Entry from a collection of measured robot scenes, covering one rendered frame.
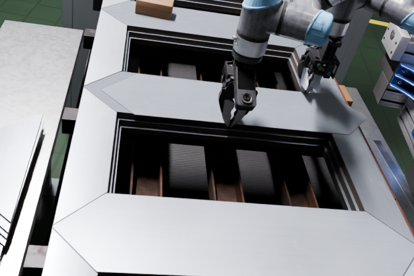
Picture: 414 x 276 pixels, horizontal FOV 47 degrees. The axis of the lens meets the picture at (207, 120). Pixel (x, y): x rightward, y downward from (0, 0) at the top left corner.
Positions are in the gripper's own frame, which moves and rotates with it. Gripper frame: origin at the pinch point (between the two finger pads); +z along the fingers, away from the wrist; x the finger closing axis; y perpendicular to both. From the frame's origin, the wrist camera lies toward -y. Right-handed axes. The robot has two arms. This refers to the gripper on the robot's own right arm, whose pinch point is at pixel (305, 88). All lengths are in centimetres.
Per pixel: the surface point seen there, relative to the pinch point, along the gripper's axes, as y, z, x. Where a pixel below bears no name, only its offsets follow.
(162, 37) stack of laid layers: -24.7, 3.0, -41.5
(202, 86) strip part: 4.1, 0.7, -30.7
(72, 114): 10, 10, -65
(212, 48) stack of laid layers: -24.2, 4.4, -24.8
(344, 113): 9.3, 0.6, 9.6
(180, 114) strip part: 17.9, 0.6, -37.4
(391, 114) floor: -117, 88, 117
